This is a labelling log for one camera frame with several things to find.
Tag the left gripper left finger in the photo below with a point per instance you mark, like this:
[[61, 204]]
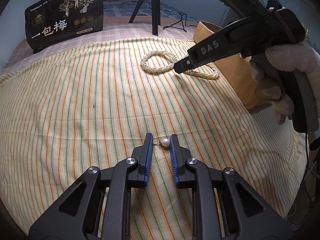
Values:
[[97, 205]]

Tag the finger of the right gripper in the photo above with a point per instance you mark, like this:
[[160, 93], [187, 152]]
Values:
[[185, 64]]

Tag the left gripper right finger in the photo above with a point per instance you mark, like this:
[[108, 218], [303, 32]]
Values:
[[224, 205]]

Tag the white pearl earring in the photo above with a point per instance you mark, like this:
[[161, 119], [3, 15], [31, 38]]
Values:
[[164, 143]]

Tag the right gloved hand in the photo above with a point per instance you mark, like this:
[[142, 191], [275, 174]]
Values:
[[281, 73]]

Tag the brown cardboard box tray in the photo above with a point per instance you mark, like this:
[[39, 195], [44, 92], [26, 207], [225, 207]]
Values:
[[234, 68]]

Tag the blue checked quilt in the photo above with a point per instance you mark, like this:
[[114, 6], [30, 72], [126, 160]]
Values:
[[113, 10]]

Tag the yellow striped bed cloth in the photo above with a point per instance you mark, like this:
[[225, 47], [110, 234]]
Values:
[[92, 105]]

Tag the black snack bag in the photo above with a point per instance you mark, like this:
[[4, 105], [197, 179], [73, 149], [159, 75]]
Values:
[[49, 22]]

